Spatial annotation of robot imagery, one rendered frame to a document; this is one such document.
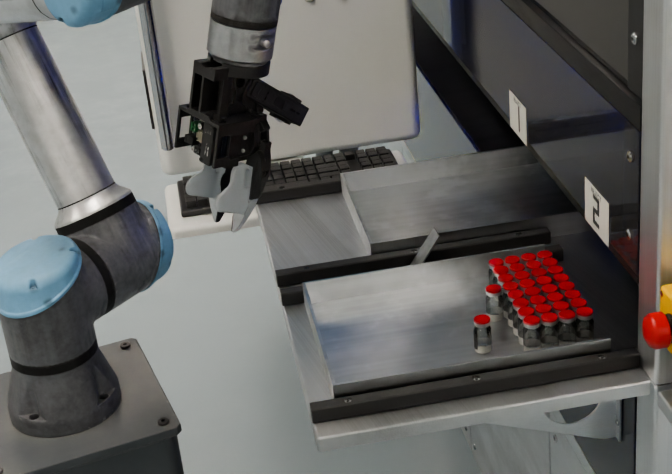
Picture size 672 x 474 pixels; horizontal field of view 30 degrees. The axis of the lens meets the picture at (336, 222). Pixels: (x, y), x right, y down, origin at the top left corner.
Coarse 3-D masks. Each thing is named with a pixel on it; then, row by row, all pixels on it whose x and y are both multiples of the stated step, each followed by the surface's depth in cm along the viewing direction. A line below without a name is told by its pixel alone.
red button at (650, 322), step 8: (656, 312) 136; (648, 320) 136; (656, 320) 135; (664, 320) 135; (648, 328) 135; (656, 328) 135; (664, 328) 135; (648, 336) 136; (656, 336) 135; (664, 336) 135; (648, 344) 136; (656, 344) 135; (664, 344) 135
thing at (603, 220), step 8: (592, 192) 158; (592, 200) 159; (600, 200) 156; (592, 208) 159; (600, 208) 156; (608, 208) 153; (592, 216) 160; (600, 216) 156; (608, 216) 154; (592, 224) 160; (600, 224) 157; (608, 224) 154; (600, 232) 157; (608, 232) 154; (608, 240) 155
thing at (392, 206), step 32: (448, 160) 203; (480, 160) 204; (512, 160) 205; (352, 192) 202; (384, 192) 201; (416, 192) 200; (448, 192) 199; (480, 192) 198; (512, 192) 197; (544, 192) 196; (384, 224) 191; (416, 224) 190; (448, 224) 189; (480, 224) 188; (512, 224) 181; (544, 224) 182; (576, 224) 183
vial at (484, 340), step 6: (474, 324) 155; (486, 324) 154; (474, 330) 155; (480, 330) 155; (486, 330) 155; (480, 336) 155; (486, 336) 155; (480, 342) 155; (486, 342) 155; (474, 348) 157; (480, 348) 156; (486, 348) 156
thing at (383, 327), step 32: (480, 256) 173; (320, 288) 171; (352, 288) 171; (384, 288) 172; (416, 288) 172; (448, 288) 172; (480, 288) 171; (320, 320) 167; (352, 320) 166; (384, 320) 166; (416, 320) 165; (448, 320) 164; (320, 352) 157; (352, 352) 159; (384, 352) 159; (416, 352) 158; (448, 352) 157; (512, 352) 156; (544, 352) 150; (576, 352) 151; (352, 384) 147; (384, 384) 148; (416, 384) 149
